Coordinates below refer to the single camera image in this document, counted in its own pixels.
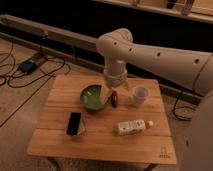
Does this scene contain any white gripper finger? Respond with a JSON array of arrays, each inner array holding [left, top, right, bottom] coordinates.
[[122, 83, 131, 93], [100, 85, 112, 103]]

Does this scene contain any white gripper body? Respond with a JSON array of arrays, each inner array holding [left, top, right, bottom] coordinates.
[[104, 71, 127, 87]]

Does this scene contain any dark red pepper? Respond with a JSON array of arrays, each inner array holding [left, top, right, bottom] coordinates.
[[111, 91, 118, 108]]

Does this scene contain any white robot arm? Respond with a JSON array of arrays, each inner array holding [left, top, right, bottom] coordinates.
[[96, 28, 213, 171]]

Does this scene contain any green ceramic bowl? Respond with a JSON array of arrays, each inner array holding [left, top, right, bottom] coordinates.
[[80, 84, 109, 110]]

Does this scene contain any wooden folding table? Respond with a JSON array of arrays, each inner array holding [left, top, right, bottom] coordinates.
[[27, 75, 177, 164]]

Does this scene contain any white plastic bottle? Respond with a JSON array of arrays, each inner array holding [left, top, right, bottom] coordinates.
[[117, 120, 154, 135]]

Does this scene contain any black smartphone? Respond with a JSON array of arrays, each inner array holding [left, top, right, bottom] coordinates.
[[66, 112, 81, 136]]

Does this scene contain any black power adapter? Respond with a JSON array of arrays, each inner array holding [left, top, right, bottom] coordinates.
[[18, 60, 37, 74]]

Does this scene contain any long metal baseboard rail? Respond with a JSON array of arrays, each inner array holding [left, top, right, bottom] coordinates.
[[0, 13, 203, 105]]

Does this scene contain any black floor cable right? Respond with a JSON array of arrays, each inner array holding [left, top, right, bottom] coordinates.
[[171, 89, 198, 122]]

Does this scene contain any black floor cable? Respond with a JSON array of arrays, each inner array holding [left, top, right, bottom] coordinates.
[[0, 39, 72, 128], [171, 89, 198, 122]]

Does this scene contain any black floor cable left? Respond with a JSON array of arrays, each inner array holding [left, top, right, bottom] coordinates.
[[0, 39, 72, 128]]

